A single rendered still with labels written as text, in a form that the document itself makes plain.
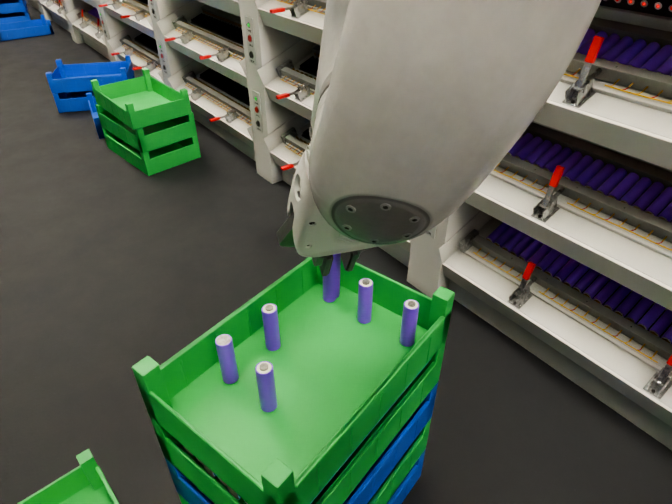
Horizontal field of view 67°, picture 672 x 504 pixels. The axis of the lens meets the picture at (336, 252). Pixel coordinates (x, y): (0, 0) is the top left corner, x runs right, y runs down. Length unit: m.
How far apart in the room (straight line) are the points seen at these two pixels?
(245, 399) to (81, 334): 0.69
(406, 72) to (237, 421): 0.46
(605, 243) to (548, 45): 0.73
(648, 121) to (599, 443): 0.54
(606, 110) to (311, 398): 0.57
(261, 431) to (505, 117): 0.44
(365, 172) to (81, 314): 1.11
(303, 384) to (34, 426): 0.62
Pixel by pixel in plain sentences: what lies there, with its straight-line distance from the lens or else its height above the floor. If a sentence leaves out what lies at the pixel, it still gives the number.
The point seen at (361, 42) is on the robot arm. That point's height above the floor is 0.74.
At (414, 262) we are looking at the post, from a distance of 1.19.
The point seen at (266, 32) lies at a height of 0.45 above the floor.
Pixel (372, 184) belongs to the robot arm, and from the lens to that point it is 0.21.
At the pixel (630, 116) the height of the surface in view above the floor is 0.52.
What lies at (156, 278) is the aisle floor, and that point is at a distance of 1.31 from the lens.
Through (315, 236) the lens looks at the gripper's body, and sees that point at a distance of 0.40.
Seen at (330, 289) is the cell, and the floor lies 0.43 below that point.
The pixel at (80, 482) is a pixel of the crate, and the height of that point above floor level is 0.02.
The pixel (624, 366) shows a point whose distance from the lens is 1.00.
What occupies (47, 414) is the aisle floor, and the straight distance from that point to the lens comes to 1.10.
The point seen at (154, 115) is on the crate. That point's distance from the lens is 1.72.
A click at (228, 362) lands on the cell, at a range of 0.58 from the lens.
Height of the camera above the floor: 0.79
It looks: 37 degrees down
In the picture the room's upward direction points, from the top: straight up
